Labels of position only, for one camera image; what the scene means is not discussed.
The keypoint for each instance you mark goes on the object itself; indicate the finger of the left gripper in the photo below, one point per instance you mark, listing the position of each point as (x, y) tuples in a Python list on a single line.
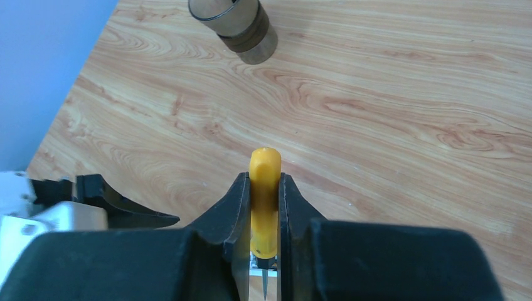
[(122, 213)]

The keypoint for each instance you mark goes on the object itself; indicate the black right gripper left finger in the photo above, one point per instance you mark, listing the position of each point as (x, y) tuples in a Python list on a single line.
[(220, 250)]

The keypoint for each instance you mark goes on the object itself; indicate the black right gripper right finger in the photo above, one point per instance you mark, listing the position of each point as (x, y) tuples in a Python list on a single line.
[(301, 263)]

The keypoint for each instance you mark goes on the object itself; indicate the small white remote control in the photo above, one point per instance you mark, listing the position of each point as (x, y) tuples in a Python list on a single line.
[(257, 271)]

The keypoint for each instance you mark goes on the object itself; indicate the yellow handled screwdriver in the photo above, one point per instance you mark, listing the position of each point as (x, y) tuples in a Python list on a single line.
[(264, 175)]

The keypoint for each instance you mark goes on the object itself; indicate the brown translucent plastic cup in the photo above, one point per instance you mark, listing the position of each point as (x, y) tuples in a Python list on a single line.
[(242, 25)]

